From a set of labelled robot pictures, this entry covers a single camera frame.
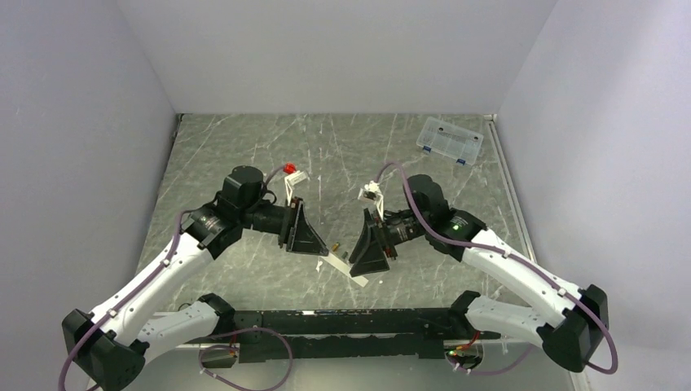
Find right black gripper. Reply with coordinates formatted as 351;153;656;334
349;209;430;277

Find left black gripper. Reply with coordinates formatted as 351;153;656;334
240;196;328;256

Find white remote control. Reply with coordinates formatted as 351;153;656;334
319;253;368;288

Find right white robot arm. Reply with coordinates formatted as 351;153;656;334
349;174;614;372

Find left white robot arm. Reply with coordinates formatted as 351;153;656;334
58;164;328;390

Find clear plastic organizer box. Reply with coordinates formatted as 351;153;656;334
416;117;484;165

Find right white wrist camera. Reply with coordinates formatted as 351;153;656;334
358;181;385;221

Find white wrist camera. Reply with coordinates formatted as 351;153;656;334
283;163;310;205
358;181;385;221

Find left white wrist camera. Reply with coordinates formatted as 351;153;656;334
283;163;310;205

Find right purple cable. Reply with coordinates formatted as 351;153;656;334
375;160;620;375

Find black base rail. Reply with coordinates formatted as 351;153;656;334
194;308;500;363

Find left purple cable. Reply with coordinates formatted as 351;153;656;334
58;164;287;391

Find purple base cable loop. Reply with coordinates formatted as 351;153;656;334
198;329;293;391

